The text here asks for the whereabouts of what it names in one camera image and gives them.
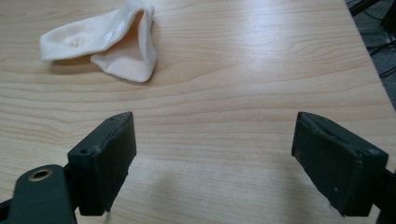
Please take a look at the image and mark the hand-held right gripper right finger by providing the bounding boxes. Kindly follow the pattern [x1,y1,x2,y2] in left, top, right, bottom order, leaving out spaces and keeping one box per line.
[290,111,389,217]

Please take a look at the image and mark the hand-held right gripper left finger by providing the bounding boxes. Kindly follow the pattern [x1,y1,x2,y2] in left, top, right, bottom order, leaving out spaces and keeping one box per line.
[66,111,137,217]

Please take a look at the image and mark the black cable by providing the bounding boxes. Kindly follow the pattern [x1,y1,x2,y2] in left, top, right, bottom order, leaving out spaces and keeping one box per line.
[365,39,396,56]

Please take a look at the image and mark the black metal stand leg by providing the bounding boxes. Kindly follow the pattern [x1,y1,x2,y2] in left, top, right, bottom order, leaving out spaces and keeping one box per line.
[348,0,381,17]

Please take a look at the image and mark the white sock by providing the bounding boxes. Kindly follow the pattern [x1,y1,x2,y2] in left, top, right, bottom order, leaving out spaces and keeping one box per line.
[39,0,158,84]

